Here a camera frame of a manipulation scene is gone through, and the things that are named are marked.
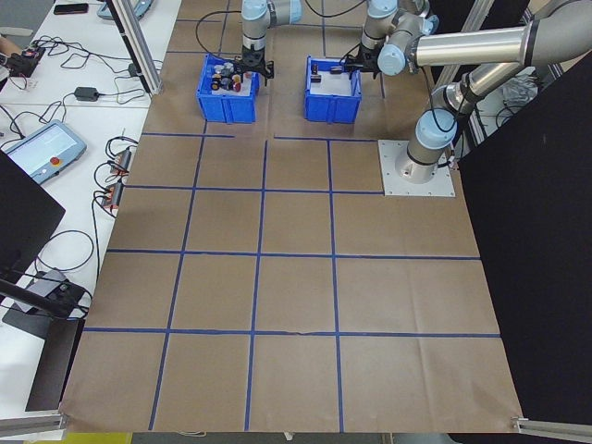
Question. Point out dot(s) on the blue bin with push buttons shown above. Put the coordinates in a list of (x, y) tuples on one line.
[(226, 108)]

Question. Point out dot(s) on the blue bin with capacitors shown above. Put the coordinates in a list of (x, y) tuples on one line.
[(330, 108)]

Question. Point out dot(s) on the bystander bare hand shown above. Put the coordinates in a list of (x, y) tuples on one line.
[(7, 46)]

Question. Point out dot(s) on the red mushroom push button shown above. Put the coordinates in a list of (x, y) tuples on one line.
[(236, 87)]

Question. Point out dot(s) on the pile of push button switches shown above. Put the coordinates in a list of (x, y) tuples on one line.
[(248, 88)]

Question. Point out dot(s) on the black power adapter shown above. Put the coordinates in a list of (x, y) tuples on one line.
[(133, 70), (87, 94)]

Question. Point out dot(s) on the teach pendant right edge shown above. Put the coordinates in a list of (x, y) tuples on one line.
[(141, 7)]

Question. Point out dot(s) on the silver usb hub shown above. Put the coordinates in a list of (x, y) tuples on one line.
[(113, 195), (122, 159)]

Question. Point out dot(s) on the black smartphone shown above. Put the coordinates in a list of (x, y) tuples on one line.
[(69, 8)]

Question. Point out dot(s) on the teal robot teach pendant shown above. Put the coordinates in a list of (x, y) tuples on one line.
[(46, 143)]

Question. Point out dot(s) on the small black circuit board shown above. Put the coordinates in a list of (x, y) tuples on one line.
[(23, 62)]

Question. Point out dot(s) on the black monitor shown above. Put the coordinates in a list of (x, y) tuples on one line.
[(23, 217)]

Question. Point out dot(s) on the black monitor stand base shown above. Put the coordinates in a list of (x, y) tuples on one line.
[(37, 300)]

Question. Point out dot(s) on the dark flat panel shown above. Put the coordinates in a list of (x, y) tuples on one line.
[(55, 370)]

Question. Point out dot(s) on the white switch contact block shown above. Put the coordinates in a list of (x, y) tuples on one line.
[(217, 70)]

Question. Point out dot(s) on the aluminium profile post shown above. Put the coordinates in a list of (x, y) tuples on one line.
[(139, 51)]

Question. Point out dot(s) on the aluminium frame bar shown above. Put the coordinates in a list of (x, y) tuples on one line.
[(476, 14)]

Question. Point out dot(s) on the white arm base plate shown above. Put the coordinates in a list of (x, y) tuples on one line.
[(435, 185)]

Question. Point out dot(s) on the black frame cover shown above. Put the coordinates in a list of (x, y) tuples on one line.
[(546, 277)]

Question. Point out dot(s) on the aluminium frame profile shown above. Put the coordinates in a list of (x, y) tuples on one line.
[(32, 423), (555, 426)]

